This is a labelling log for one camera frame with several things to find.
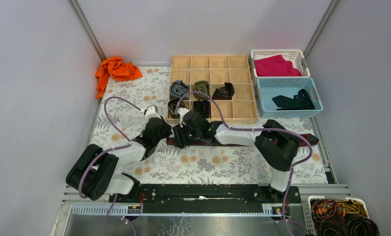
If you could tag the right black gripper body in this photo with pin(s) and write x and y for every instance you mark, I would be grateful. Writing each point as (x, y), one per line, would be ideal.
(187, 134)

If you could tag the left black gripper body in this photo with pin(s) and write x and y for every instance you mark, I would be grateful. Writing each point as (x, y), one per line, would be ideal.
(162, 129)

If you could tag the red navy striped tie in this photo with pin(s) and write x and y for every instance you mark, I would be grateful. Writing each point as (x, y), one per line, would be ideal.
(313, 140)

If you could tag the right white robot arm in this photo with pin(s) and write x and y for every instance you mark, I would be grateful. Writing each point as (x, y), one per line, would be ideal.
(277, 145)

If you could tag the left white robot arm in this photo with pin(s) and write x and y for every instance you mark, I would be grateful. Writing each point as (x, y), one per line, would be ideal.
(92, 175)

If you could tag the white basket of ties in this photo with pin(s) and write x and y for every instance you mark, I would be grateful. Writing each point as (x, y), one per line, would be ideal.
(306, 205)

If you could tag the brown black rolled tie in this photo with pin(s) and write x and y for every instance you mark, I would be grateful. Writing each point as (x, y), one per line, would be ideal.
(172, 107)

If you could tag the floral table mat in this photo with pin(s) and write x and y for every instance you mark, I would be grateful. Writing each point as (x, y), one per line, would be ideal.
(119, 120)

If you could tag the olive green rolled tie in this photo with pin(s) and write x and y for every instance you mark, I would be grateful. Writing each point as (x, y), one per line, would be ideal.
(203, 87)

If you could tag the grey blue rolled tie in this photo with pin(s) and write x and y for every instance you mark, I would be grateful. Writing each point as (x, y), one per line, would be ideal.
(178, 88)

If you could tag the dark brown patterned rolled tie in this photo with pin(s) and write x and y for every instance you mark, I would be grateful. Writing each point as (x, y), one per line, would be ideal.
(224, 93)

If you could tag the wooden compartment tray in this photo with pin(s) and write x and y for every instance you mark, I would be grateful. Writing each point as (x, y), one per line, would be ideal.
(217, 69)

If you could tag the orange cloth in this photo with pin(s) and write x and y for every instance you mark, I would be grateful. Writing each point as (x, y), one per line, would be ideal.
(117, 69)

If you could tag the blue plastic basket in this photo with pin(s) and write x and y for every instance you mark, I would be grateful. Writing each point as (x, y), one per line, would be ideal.
(267, 88)

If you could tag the magenta cloth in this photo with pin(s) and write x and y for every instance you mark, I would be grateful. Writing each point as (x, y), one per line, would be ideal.
(275, 66)

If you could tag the dark green tie in basket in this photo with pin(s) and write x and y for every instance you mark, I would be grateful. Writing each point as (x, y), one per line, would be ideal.
(300, 101)

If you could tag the white plastic basket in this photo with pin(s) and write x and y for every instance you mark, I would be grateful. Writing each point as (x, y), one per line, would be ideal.
(295, 56)

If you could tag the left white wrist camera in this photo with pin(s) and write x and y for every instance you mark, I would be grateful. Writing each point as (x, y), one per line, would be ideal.
(151, 112)

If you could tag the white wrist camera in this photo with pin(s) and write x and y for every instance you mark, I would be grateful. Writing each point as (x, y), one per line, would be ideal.
(182, 112)
(151, 112)

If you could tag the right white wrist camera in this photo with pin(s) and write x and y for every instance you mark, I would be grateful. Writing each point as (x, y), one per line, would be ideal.
(182, 112)

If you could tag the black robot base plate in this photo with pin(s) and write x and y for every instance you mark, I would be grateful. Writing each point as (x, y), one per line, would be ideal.
(201, 194)

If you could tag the perforated metal cable rail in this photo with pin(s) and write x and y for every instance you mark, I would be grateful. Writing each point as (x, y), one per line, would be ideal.
(243, 209)

